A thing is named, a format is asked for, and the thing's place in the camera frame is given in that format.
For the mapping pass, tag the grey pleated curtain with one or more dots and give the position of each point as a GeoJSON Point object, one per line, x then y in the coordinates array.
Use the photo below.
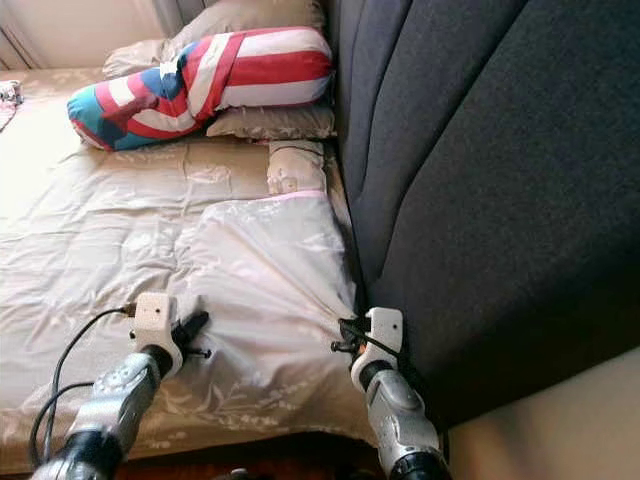
{"type": "Point", "coordinates": [10, 50]}
{"type": "Point", "coordinates": [175, 12]}

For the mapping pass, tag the red white blue shield pillow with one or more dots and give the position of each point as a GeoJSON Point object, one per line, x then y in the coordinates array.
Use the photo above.
{"type": "Point", "coordinates": [250, 78]}

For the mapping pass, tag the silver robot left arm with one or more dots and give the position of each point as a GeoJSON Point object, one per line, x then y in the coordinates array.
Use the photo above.
{"type": "Point", "coordinates": [110, 410]}

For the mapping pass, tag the beige floral bedsheet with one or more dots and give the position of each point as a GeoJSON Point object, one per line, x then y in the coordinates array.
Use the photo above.
{"type": "Point", "coordinates": [80, 230]}

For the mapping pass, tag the dark grey upholstered panel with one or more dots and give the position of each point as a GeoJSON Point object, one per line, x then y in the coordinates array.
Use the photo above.
{"type": "Point", "coordinates": [490, 200]}

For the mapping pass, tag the large beige floral pillow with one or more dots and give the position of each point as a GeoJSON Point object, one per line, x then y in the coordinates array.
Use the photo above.
{"type": "Point", "coordinates": [270, 280]}

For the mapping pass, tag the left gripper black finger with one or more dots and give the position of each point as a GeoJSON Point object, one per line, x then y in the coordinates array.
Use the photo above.
{"type": "Point", "coordinates": [196, 323]}

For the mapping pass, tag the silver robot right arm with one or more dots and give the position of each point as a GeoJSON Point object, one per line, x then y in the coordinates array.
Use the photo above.
{"type": "Point", "coordinates": [400, 420]}

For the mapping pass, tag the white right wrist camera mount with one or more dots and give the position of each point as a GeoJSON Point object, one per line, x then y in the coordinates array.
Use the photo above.
{"type": "Point", "coordinates": [387, 325]}

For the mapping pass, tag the light beige pillow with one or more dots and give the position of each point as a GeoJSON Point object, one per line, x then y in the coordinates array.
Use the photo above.
{"type": "Point", "coordinates": [135, 60]}

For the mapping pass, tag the small beige floral cushion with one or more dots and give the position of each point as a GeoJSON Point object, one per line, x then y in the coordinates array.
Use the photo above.
{"type": "Point", "coordinates": [297, 168]}

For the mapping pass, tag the taupe floral pillow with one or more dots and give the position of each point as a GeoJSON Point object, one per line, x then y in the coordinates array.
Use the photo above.
{"type": "Point", "coordinates": [240, 15]}
{"type": "Point", "coordinates": [275, 122]}

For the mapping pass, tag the pink cartoon print quilt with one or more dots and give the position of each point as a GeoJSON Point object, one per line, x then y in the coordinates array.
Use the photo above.
{"type": "Point", "coordinates": [8, 105]}

